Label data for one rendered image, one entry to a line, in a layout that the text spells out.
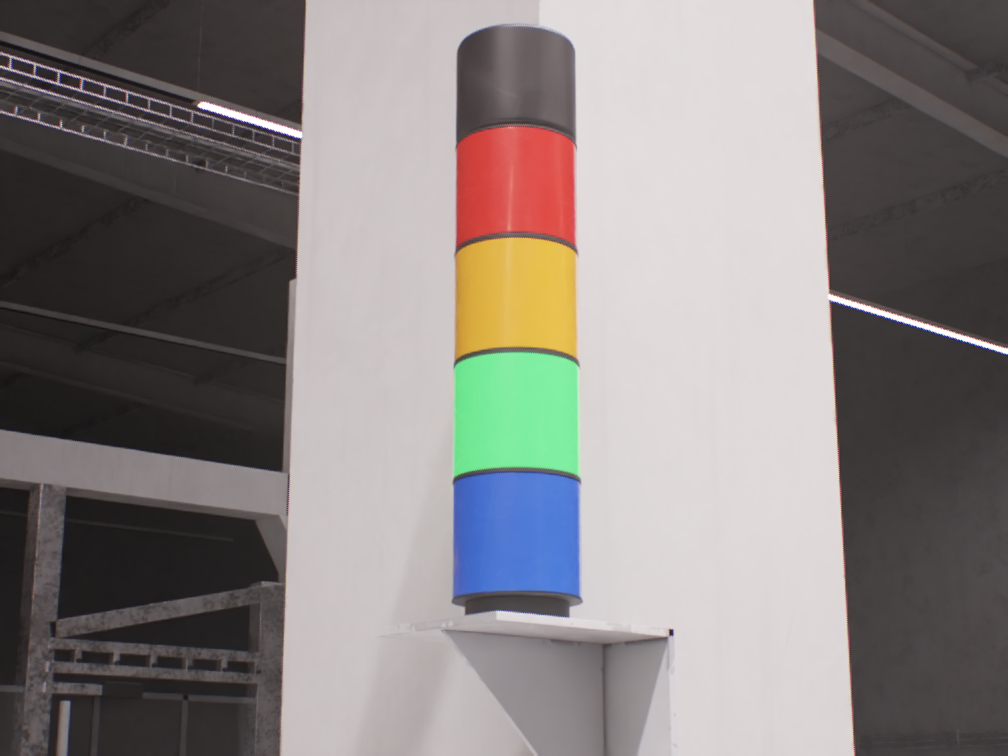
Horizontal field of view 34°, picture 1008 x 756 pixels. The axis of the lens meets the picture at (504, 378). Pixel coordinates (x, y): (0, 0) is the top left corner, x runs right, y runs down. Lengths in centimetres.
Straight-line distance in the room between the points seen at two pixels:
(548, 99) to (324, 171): 32
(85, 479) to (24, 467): 46
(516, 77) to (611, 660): 29
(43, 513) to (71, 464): 43
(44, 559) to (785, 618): 1094
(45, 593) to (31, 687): 65
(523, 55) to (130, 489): 1144
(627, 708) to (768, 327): 32
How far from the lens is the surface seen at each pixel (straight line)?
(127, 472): 1223
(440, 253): 98
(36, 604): 1178
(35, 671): 1174
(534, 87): 82
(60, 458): 1201
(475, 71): 83
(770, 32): 112
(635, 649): 80
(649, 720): 79
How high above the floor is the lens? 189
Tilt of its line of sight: 15 degrees up
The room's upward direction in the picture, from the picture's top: straight up
